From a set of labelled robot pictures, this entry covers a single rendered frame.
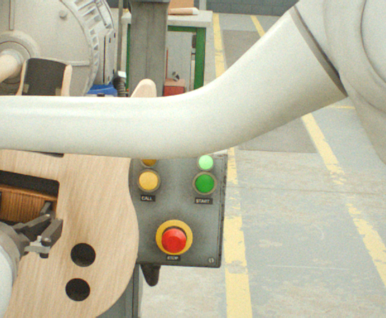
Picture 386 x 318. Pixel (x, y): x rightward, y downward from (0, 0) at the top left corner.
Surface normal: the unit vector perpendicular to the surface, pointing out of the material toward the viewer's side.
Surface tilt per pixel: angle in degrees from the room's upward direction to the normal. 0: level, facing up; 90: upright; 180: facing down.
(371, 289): 0
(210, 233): 90
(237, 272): 0
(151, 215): 90
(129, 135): 93
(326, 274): 0
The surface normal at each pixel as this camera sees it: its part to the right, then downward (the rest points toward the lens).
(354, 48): -0.92, 0.30
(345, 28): -0.97, 0.07
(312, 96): 0.07, 0.78
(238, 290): 0.04, -0.96
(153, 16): -0.02, 0.26
